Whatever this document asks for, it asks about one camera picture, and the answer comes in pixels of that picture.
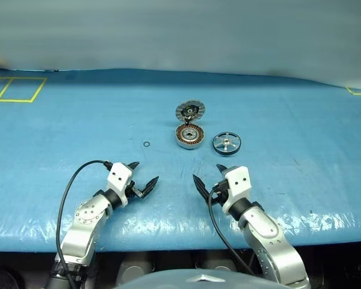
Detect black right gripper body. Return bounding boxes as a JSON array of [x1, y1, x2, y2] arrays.
[[209, 179, 230, 207]]

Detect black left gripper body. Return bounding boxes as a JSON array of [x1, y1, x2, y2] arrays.
[[125, 179, 145, 200]]

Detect silver motor stator copper windings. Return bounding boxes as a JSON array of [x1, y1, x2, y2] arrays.
[[174, 122, 206, 150]]

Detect black silver spoked motor rotor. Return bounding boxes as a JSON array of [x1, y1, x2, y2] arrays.
[[212, 131, 242, 157]]

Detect silver motor rotor disc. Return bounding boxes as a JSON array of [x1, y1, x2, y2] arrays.
[[174, 101, 206, 123]]

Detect blue plastic table cover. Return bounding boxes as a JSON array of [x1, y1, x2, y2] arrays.
[[0, 66, 361, 253]]

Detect dark rounded grey shape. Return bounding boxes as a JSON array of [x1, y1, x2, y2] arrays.
[[116, 252, 156, 287], [193, 250, 239, 272]]

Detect grey robot torso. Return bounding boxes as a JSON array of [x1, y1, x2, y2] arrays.
[[113, 269, 279, 289]]

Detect yellow tape double square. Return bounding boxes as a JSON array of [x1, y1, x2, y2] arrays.
[[0, 76, 48, 104]]

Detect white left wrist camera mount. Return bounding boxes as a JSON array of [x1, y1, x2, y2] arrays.
[[106, 162, 134, 208]]

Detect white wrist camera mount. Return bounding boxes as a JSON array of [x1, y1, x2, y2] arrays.
[[221, 165, 254, 213], [106, 162, 134, 208]]

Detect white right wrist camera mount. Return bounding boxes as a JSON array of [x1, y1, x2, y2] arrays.
[[221, 165, 254, 213]]

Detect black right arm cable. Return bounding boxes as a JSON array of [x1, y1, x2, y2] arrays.
[[208, 185, 257, 276]]

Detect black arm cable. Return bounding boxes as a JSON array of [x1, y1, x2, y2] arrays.
[[208, 185, 257, 276], [55, 160, 113, 289]]

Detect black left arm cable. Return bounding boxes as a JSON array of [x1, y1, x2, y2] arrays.
[[55, 160, 113, 289]]

